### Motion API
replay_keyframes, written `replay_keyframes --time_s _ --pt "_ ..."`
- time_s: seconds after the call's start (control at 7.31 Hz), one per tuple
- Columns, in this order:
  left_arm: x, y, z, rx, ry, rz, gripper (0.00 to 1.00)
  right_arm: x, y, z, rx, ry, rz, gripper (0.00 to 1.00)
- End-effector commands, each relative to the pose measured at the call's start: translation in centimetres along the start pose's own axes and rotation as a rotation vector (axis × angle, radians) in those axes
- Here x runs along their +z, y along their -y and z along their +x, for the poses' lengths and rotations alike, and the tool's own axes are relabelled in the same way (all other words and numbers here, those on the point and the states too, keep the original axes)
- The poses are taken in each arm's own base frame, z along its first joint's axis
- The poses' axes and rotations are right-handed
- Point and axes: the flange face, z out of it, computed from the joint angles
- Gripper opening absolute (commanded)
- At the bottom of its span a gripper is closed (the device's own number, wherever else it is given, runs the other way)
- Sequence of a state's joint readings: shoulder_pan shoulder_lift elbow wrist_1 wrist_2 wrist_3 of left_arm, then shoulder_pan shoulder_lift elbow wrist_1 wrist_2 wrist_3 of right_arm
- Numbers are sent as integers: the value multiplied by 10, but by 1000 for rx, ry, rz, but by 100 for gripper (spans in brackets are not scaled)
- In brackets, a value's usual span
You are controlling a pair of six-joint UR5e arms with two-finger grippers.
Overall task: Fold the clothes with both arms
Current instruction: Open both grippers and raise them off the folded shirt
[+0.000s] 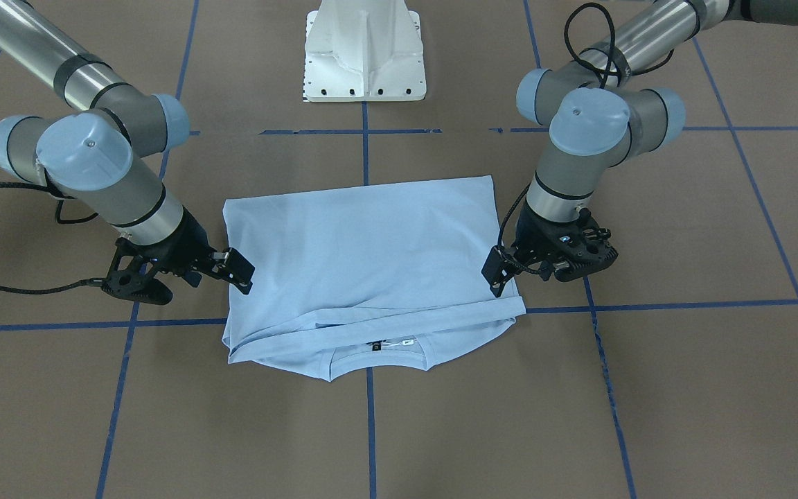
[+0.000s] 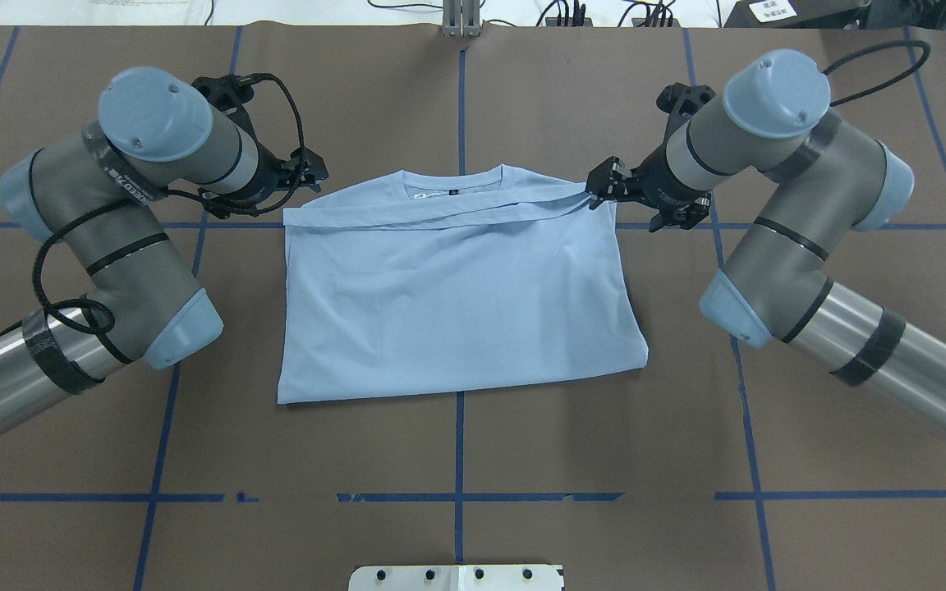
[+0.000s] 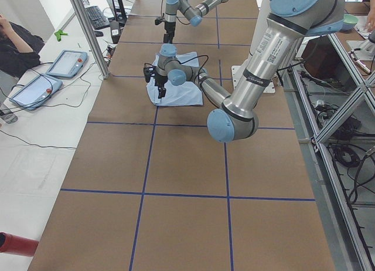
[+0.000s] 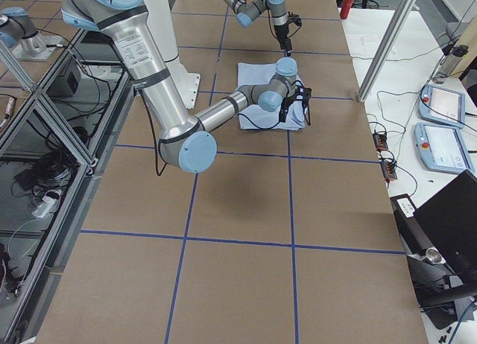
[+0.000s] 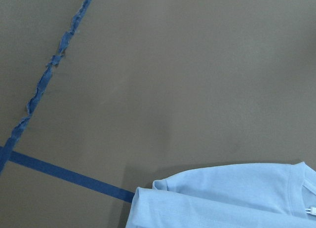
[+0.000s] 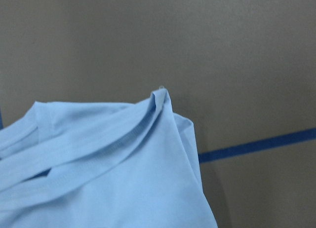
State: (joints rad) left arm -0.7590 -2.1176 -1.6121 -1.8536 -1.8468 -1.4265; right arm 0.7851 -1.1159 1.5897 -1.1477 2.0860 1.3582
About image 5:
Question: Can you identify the light blue t-shirt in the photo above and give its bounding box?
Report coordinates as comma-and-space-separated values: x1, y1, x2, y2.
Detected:
126, 162, 316, 228

